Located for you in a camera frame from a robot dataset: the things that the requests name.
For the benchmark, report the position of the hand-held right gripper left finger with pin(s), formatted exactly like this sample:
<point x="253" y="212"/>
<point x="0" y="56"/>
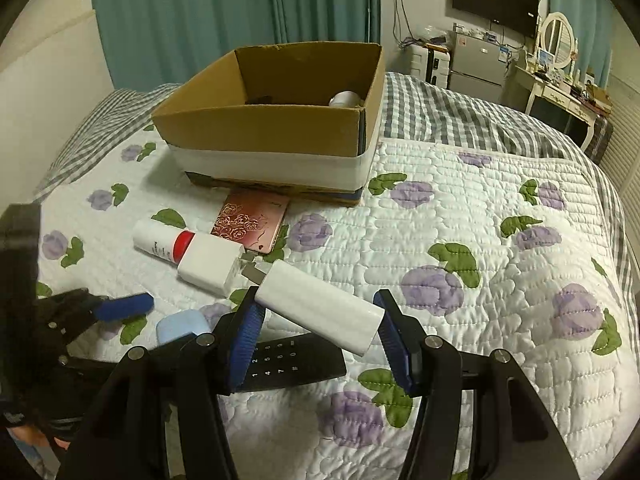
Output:
<point x="244" y="345"/>

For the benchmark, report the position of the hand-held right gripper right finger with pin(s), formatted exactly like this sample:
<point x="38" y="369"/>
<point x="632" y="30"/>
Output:
<point x="396" y="347"/>

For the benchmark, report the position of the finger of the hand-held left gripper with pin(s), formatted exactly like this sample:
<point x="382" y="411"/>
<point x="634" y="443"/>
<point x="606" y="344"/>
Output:
<point x="85" y="380"/>
<point x="125" y="306"/>

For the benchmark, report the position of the white rectangular power bank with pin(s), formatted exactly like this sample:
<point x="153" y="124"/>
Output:
<point x="320" y="305"/>

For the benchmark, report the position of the cardboard box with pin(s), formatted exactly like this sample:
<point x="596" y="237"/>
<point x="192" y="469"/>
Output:
<point x="270" y="135"/>

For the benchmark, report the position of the black keypad phone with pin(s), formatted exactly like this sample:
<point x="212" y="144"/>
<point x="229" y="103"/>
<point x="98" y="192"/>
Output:
<point x="295" y="362"/>

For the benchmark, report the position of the light blue case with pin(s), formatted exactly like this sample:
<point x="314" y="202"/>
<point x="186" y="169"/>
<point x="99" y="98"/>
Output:
<point x="180" y="327"/>

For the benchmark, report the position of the white bottle with red cap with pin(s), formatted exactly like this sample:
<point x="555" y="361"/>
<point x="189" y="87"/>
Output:
<point x="155" y="240"/>

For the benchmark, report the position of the white rectangular charger box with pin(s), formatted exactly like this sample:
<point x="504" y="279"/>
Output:
<point x="207" y="265"/>

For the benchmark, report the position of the pink rose-print case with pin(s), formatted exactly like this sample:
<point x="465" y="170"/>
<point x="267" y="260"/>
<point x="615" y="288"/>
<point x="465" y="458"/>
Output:
<point x="250" y="220"/>

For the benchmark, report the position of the floral quilted bedspread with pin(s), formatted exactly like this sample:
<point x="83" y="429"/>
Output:
<point x="450" y="220"/>

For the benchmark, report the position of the beige padded headboard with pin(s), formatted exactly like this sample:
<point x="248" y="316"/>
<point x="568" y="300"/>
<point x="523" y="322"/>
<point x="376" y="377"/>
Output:
<point x="45" y="100"/>

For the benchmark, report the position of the white cup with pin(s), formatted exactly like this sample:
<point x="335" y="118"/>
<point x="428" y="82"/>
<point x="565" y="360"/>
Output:
<point x="345" y="99"/>

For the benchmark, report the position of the white floor appliance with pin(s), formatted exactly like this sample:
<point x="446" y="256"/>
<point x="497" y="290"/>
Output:
<point x="430" y="67"/>

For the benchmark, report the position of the silver small fridge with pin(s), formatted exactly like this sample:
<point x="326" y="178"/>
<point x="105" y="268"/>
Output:
<point x="477" y="67"/>

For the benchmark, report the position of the cream dressing table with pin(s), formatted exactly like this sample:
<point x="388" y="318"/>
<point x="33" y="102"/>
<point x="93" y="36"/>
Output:
<point x="550" y="92"/>

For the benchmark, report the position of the teal curtain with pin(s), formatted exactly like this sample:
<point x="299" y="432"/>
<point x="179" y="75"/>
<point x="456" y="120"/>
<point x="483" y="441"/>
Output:
<point x="585" y="0"/>
<point x="200" y="5"/>

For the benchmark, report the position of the oval white-framed mirror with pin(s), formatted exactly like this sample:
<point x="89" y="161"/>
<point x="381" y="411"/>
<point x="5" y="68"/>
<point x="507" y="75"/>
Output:
<point x="557" y="37"/>

